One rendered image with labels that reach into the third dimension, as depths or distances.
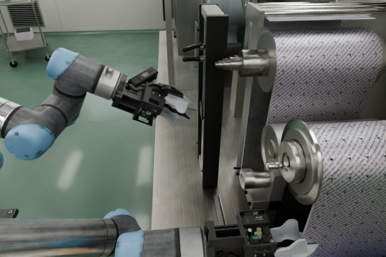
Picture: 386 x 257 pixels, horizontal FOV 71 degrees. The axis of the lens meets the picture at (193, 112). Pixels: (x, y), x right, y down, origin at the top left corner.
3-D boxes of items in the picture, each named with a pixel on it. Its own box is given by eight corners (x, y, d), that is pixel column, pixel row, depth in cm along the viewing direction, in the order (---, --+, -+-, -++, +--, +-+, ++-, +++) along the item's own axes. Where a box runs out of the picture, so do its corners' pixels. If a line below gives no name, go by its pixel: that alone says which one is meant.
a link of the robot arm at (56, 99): (29, 128, 64) (38, 92, 58) (53, 104, 73) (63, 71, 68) (61, 141, 65) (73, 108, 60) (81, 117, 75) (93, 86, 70)
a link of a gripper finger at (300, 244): (332, 244, 46) (279, 248, 45) (323, 263, 49) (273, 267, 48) (323, 228, 48) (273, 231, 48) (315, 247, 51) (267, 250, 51)
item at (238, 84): (223, 105, 133) (232, -24, 103) (251, 104, 134) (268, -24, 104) (229, 121, 121) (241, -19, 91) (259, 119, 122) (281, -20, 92)
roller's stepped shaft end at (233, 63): (213, 67, 66) (214, 55, 64) (238, 67, 66) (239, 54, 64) (216, 73, 63) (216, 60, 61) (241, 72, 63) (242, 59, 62)
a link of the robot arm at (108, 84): (99, 81, 70) (108, 57, 65) (116, 88, 71) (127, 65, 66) (91, 100, 65) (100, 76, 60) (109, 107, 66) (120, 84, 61)
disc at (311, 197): (275, 163, 58) (288, 103, 50) (277, 163, 58) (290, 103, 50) (306, 224, 45) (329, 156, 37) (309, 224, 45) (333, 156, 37)
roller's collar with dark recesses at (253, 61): (236, 70, 68) (238, 46, 65) (259, 70, 69) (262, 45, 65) (242, 81, 63) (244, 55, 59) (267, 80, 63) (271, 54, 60)
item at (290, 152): (300, 176, 42) (284, 187, 49) (312, 176, 43) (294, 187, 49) (288, 133, 46) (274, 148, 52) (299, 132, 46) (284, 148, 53)
